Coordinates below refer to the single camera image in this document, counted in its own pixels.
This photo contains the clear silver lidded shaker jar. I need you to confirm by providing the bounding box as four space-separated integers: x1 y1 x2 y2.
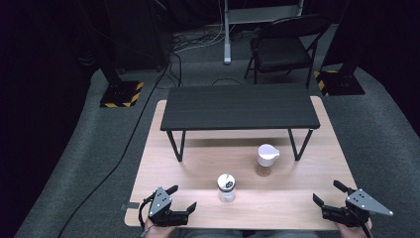
216 173 237 203

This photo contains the black stand with striped base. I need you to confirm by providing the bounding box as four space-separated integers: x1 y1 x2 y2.
95 39 145 109
313 33 367 97

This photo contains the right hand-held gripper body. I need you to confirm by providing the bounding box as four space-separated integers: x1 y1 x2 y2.
321 187 394 229

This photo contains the person's right hand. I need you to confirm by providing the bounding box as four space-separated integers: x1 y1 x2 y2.
333 221 373 238

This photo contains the black looped floor cable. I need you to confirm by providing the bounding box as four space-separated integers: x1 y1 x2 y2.
211 76 244 87

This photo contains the person's left hand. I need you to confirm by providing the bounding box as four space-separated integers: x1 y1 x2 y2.
144 219 179 238

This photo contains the grey tape strip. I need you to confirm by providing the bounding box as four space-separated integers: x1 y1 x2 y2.
120 201 141 211

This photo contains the right hand-held gripper cable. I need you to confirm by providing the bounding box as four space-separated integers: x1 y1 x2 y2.
359 220 373 238

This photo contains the black folding chair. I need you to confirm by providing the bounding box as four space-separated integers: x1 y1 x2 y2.
244 14 333 90

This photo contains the bundle of floor cables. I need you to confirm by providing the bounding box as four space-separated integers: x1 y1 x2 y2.
171 24 229 55

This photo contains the left hand-held gripper cable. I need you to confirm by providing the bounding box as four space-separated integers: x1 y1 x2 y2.
138 194 157 238

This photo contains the hand-held gripper cable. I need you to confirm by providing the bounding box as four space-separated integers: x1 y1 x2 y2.
359 220 373 238
138 194 157 238

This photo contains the white lidded spice jar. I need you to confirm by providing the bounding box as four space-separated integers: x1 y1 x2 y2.
256 143 281 178

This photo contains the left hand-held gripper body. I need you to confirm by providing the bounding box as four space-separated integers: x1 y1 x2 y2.
148 186 189 228

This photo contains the black shelf riser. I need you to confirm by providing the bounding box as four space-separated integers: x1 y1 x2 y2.
159 82 322 164

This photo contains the long black floor cable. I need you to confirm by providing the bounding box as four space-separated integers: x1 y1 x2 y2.
56 60 174 238

